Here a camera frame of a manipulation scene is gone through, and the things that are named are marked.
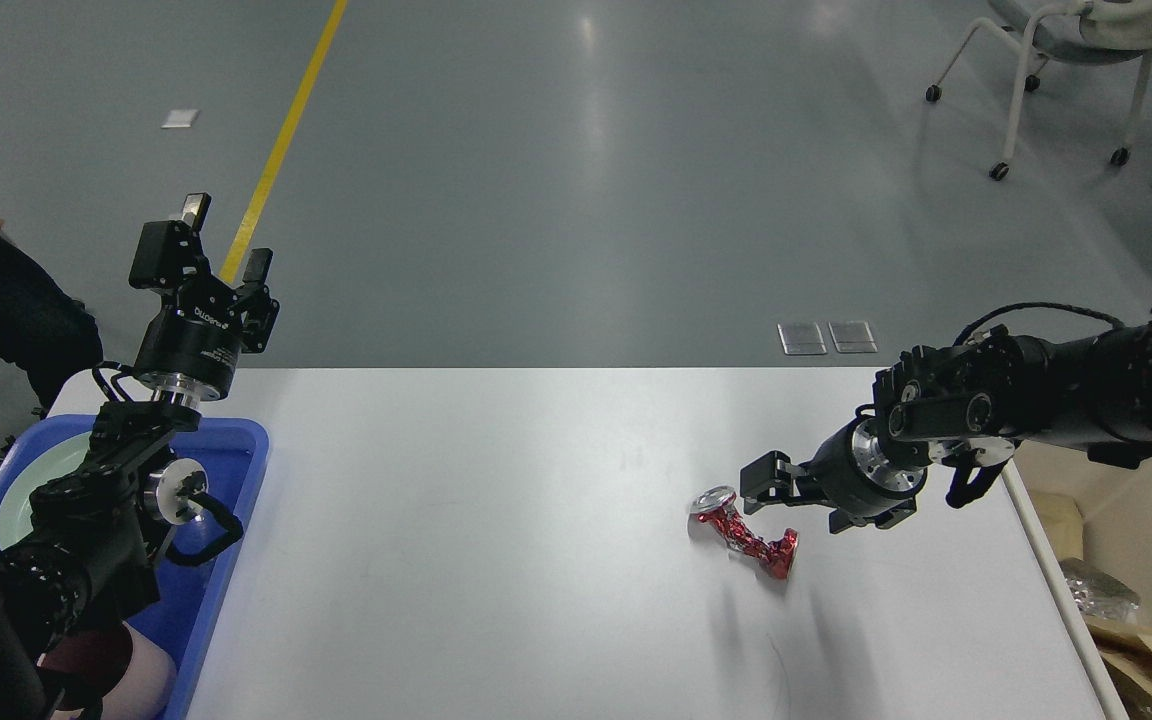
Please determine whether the grey metal floor plate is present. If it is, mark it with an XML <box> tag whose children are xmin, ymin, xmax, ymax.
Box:
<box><xmin>776</xmin><ymin>323</ymin><xmax>829</xmax><ymax>357</ymax></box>

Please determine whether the grey office chair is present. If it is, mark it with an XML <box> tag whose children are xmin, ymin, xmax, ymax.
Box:
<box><xmin>925</xmin><ymin>1</ymin><xmax>1152</xmax><ymax>182</ymax></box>

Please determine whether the red foil wrapper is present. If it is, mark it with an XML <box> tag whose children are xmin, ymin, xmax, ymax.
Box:
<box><xmin>687</xmin><ymin>486</ymin><xmax>799</xmax><ymax>582</ymax></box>

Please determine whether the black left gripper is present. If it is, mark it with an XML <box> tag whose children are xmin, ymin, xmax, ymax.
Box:
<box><xmin>128</xmin><ymin>192</ymin><xmax>280</xmax><ymax>402</ymax></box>

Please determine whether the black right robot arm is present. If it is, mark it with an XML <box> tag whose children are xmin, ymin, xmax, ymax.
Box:
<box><xmin>738</xmin><ymin>318</ymin><xmax>1152</xmax><ymax>535</ymax></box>

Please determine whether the mint green plate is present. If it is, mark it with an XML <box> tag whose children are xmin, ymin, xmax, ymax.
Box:
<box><xmin>0</xmin><ymin>432</ymin><xmax>91</xmax><ymax>550</ymax></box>

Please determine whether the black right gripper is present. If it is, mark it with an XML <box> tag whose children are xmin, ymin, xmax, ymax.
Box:
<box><xmin>738</xmin><ymin>416</ymin><xmax>929</xmax><ymax>536</ymax></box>

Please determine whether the beige plastic bin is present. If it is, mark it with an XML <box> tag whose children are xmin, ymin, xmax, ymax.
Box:
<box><xmin>1005</xmin><ymin>444</ymin><xmax>1152</xmax><ymax>719</ymax></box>

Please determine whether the aluminium foil sheet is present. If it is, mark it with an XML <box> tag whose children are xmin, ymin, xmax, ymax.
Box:
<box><xmin>1059</xmin><ymin>558</ymin><xmax>1140</xmax><ymax>623</ymax></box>

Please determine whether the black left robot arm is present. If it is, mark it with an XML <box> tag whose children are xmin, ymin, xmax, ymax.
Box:
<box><xmin>0</xmin><ymin>192</ymin><xmax>280</xmax><ymax>719</ymax></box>

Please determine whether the pink mug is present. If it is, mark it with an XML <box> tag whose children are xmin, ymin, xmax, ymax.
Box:
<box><xmin>40</xmin><ymin>623</ymin><xmax>177</xmax><ymax>719</ymax></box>

